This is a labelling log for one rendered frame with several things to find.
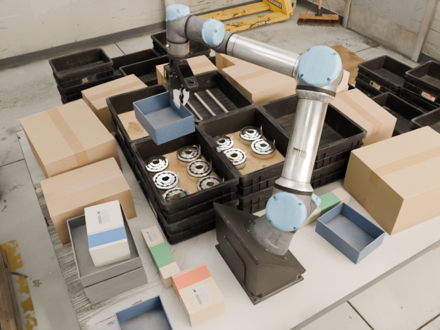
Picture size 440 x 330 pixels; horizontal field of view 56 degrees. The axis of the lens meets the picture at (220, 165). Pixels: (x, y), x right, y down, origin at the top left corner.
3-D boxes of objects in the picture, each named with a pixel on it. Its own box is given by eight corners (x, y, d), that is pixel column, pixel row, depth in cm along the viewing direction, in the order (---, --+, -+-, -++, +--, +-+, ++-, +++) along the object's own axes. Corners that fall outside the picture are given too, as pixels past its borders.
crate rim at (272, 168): (308, 158, 161) (309, 154, 160) (241, 183, 152) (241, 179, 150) (256, 109, 189) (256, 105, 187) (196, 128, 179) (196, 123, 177)
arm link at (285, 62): (351, 67, 134) (220, 25, 149) (349, 61, 124) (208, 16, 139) (336, 101, 136) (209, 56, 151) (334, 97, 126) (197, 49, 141)
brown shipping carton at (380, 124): (388, 146, 199) (397, 118, 188) (350, 158, 193) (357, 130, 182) (351, 114, 220) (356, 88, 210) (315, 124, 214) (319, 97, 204)
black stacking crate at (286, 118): (363, 154, 177) (368, 133, 170) (306, 177, 168) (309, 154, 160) (308, 110, 204) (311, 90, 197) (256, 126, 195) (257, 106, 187)
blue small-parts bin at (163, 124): (195, 131, 149) (194, 114, 144) (157, 145, 143) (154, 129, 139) (171, 106, 162) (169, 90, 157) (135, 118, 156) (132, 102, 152)
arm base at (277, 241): (291, 257, 142) (309, 236, 139) (267, 254, 130) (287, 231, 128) (265, 227, 151) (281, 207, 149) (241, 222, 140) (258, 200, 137)
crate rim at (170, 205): (241, 183, 152) (241, 179, 150) (164, 211, 142) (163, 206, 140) (196, 128, 179) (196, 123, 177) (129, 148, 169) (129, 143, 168)
